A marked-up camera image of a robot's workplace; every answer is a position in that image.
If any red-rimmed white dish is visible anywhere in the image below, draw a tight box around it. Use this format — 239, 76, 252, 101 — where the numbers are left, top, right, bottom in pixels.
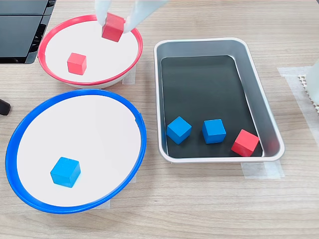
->
37, 14, 144, 90

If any silver metal tray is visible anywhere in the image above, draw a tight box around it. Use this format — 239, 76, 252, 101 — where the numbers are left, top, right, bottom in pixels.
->
154, 37, 286, 164

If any black rounded stand foot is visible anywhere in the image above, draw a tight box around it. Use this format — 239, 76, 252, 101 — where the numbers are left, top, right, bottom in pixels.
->
0, 99, 11, 116

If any black tray liner mat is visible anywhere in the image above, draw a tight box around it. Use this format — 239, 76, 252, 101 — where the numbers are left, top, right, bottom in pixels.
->
160, 55, 264, 159

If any blue wooden cube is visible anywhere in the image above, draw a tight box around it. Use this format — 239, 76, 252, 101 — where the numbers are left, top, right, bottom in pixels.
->
201, 119, 227, 145
166, 116, 192, 145
50, 156, 82, 189

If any blue-rimmed white dish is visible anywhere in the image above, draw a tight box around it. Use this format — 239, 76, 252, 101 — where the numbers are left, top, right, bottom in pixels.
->
4, 89, 148, 215

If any red wooden cube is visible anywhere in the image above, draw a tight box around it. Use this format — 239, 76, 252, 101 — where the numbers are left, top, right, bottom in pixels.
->
230, 128, 260, 157
66, 52, 87, 76
101, 12, 125, 43

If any black flat panel device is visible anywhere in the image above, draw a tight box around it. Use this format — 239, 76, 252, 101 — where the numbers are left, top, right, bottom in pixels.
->
0, 0, 57, 65

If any white perforated base plate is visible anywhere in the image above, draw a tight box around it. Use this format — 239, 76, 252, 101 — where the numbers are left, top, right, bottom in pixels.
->
298, 74, 319, 112

